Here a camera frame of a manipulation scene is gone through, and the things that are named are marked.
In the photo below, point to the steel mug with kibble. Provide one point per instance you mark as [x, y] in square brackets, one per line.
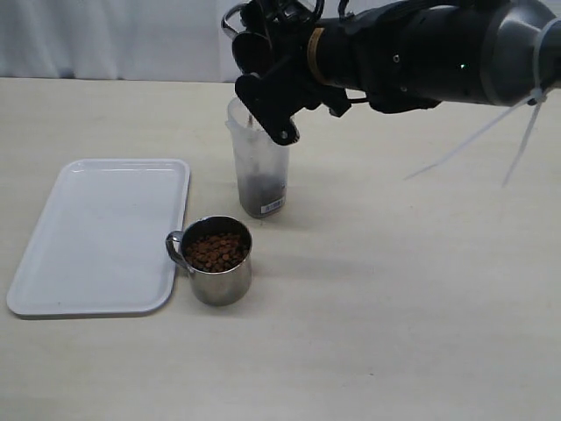
[216, 253]

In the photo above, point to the clear plastic tall container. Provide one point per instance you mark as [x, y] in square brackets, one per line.
[261, 165]

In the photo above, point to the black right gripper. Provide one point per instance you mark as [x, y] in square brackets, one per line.
[291, 85]

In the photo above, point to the white curtain backdrop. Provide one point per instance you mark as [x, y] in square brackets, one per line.
[162, 41]

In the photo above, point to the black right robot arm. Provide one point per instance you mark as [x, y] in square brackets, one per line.
[403, 56]

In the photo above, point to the white plastic tray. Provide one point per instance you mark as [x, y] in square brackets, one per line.
[98, 247]

